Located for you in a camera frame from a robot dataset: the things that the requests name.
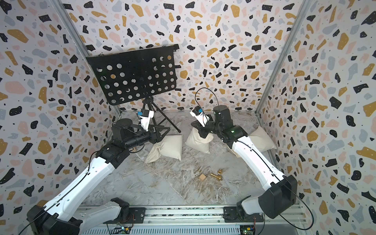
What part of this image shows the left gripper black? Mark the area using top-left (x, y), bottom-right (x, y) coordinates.
top-left (124, 124), bottom-right (170, 151)

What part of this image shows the cream soil bag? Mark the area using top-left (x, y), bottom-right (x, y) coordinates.
top-left (240, 126), bottom-right (277, 155)
top-left (185, 128), bottom-right (213, 154)
top-left (145, 135), bottom-right (183, 164)

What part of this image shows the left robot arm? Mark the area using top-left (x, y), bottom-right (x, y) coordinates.
top-left (27, 118), bottom-right (170, 235)

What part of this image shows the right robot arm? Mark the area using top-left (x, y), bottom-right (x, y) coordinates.
top-left (190, 105), bottom-right (298, 219)

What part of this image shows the black perforated music stand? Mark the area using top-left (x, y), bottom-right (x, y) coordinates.
top-left (87, 44), bottom-right (179, 125)

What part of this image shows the brass fitting rear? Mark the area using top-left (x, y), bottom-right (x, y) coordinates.
top-left (210, 173), bottom-right (222, 181)

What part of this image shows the small wooden cube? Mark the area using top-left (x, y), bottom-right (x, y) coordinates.
top-left (199, 174), bottom-right (207, 181)

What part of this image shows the left circuit board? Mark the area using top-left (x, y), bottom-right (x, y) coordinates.
top-left (112, 226), bottom-right (131, 235)

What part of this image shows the circuit board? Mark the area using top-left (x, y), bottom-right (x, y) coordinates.
top-left (240, 225), bottom-right (256, 235)
top-left (112, 226), bottom-right (131, 235)

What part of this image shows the right circuit board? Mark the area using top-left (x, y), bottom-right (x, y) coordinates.
top-left (240, 225), bottom-right (256, 235)

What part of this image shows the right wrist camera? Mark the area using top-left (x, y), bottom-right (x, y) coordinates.
top-left (190, 106), bottom-right (210, 127)

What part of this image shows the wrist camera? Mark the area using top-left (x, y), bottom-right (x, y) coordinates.
top-left (190, 106), bottom-right (210, 127)
top-left (137, 109), bottom-right (154, 132)

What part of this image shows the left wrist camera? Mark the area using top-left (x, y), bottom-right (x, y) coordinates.
top-left (137, 109), bottom-right (154, 132)

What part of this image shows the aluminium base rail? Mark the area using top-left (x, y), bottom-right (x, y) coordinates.
top-left (80, 205), bottom-right (311, 235)

